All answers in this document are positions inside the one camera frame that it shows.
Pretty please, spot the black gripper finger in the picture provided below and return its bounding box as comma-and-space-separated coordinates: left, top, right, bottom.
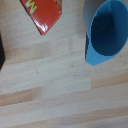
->
0, 32, 6, 72

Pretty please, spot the blue plastic cup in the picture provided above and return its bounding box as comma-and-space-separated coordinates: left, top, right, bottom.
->
82, 0, 128, 67

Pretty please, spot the red printed snack packet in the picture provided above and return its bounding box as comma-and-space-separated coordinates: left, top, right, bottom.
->
19, 0, 64, 36

